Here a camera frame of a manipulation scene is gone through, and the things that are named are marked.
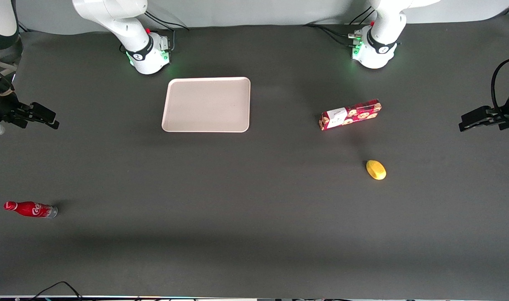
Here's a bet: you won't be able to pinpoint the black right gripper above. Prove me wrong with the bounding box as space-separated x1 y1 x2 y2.
0 89 60 130

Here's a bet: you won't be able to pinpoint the red coke bottle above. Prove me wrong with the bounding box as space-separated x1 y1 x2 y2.
3 201 59 219

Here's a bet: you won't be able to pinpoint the pale pink rectangular tray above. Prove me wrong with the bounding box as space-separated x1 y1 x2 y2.
161 77 251 133

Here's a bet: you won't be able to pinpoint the yellow lemon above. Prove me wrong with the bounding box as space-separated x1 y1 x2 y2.
366 160 387 181

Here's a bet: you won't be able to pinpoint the red cookie box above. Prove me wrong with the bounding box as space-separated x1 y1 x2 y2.
319 99 382 131

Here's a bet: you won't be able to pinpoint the dark grey table cloth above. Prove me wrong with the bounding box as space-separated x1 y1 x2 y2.
0 15 509 300

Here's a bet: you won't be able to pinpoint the black left gripper cable loop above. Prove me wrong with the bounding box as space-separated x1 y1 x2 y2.
491 57 509 110

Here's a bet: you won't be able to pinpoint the black cable at table edge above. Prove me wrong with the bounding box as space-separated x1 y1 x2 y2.
28 281 84 301

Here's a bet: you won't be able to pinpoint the black left arm base cables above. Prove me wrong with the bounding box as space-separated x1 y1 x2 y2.
304 6 377 47

